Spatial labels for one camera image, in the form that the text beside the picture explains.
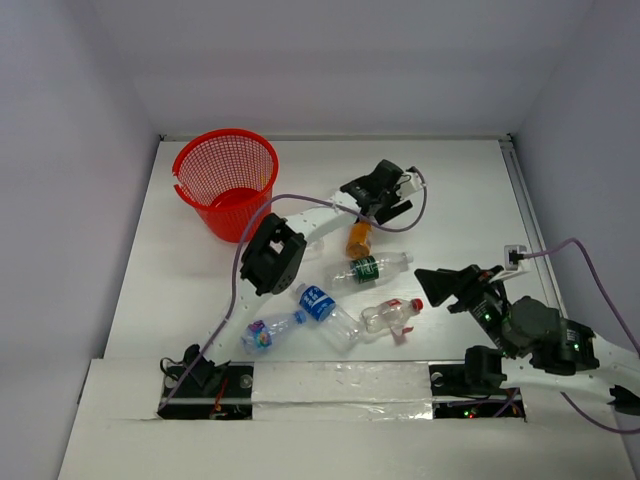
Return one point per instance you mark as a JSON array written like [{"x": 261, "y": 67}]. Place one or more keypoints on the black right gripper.
[{"x": 437, "y": 283}]

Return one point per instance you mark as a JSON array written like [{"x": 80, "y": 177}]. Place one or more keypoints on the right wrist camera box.
[{"x": 515, "y": 263}]

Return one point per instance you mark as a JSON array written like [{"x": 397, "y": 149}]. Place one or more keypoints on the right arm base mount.
[{"x": 454, "y": 397}]

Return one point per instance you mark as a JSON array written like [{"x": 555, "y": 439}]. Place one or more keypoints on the red cap clear bottle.
[{"x": 390, "y": 318}]

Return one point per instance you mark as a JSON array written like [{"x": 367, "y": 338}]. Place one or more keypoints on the clear unlabelled plastic bottle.
[{"x": 314, "y": 251}]

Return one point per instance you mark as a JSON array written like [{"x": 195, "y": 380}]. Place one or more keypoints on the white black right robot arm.
[{"x": 519, "y": 329}]

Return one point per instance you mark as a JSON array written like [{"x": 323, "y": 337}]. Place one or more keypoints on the red mesh plastic basket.
[{"x": 226, "y": 175}]

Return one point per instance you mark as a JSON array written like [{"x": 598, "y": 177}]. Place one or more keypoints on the blue label clear bottle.
[{"x": 338, "y": 328}]

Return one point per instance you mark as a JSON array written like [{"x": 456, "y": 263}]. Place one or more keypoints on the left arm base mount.
[{"x": 228, "y": 396}]

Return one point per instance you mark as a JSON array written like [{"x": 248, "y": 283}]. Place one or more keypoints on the silver foil tape strip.
[{"x": 342, "y": 391}]

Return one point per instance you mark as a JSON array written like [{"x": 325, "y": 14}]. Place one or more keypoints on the orange juice bottle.
[{"x": 358, "y": 243}]

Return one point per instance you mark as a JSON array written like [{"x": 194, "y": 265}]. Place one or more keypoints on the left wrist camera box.
[{"x": 411, "y": 181}]

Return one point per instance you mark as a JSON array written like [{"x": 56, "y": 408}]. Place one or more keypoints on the green label clear bottle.
[{"x": 372, "y": 269}]

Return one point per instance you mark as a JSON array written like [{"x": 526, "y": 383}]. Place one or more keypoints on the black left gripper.
[{"x": 378, "y": 201}]

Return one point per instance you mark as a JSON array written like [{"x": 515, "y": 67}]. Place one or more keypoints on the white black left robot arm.
[{"x": 266, "y": 264}]

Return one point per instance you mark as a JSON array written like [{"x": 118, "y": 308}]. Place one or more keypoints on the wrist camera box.
[
  {"x": 411, "y": 181},
  {"x": 515, "y": 263}
]

